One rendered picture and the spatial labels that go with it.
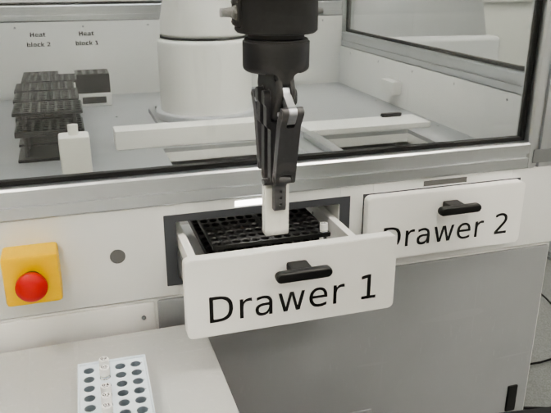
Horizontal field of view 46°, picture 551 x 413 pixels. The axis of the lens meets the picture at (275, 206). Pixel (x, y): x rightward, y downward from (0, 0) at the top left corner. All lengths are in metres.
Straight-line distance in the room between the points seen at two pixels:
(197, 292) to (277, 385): 0.36
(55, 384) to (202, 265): 0.25
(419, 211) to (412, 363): 0.30
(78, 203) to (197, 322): 0.24
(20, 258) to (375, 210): 0.52
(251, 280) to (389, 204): 0.30
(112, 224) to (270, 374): 0.38
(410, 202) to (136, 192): 0.43
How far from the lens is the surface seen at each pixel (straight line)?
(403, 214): 1.06
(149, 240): 0.96
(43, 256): 0.92
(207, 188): 0.96
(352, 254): 0.87
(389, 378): 1.23
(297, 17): 0.71
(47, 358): 0.97
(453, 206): 1.07
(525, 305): 1.31
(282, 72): 0.72
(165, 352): 0.95
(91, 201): 0.93
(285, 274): 0.81
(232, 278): 0.83
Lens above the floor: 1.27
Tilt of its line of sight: 20 degrees down
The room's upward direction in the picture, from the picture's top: straight up
